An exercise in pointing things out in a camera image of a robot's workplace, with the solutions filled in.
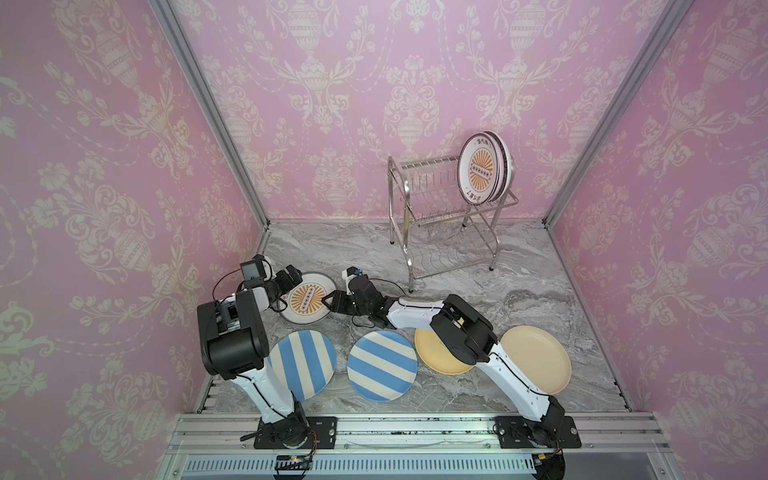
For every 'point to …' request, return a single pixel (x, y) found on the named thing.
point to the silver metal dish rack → (439, 231)
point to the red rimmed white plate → (304, 300)
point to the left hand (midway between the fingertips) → (291, 277)
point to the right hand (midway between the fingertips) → (325, 301)
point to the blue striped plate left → (305, 360)
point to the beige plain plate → (538, 359)
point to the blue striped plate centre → (382, 365)
